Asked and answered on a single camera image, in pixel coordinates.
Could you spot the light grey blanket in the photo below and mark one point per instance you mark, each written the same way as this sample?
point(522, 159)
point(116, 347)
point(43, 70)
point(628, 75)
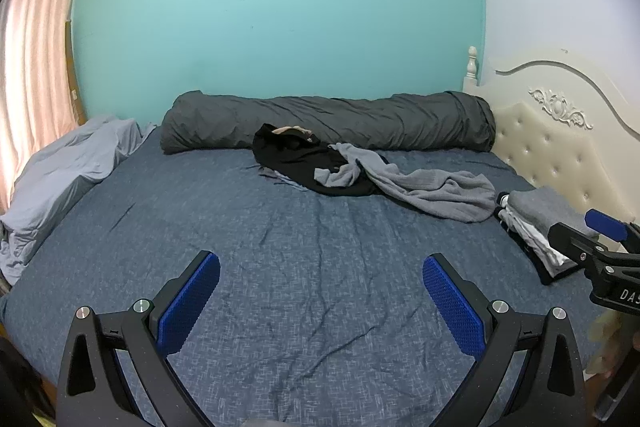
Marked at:
point(55, 177)

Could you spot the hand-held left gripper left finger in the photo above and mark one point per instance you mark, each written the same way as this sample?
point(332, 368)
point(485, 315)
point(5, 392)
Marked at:
point(190, 302)

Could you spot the pink curtain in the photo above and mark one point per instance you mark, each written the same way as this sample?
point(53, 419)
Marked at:
point(35, 57)

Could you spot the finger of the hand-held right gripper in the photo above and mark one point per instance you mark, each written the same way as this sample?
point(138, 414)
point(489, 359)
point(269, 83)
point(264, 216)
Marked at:
point(570, 239)
point(605, 224)

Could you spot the bed with blue sheet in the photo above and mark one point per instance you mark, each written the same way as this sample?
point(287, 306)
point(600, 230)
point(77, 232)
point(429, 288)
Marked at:
point(250, 232)

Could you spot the dark grey rolled duvet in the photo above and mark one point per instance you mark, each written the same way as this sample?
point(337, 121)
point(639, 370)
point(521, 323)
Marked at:
point(350, 119)

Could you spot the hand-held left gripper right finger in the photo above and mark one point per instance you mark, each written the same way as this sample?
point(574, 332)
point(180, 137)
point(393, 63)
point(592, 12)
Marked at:
point(452, 307)

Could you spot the blue striped cloth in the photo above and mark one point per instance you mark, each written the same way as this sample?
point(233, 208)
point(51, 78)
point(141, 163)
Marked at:
point(282, 178)

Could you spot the grey knit sweater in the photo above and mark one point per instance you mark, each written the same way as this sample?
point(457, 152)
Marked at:
point(425, 187)

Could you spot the black garment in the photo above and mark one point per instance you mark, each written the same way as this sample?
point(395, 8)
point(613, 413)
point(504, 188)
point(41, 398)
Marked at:
point(290, 157)

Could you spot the wooden window frame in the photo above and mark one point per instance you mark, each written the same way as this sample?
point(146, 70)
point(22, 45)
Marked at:
point(76, 82)

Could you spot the stack of folded clothes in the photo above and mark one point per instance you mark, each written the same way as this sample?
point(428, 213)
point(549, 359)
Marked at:
point(535, 212)

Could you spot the cream tufted headboard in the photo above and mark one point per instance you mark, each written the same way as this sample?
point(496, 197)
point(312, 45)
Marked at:
point(545, 147)

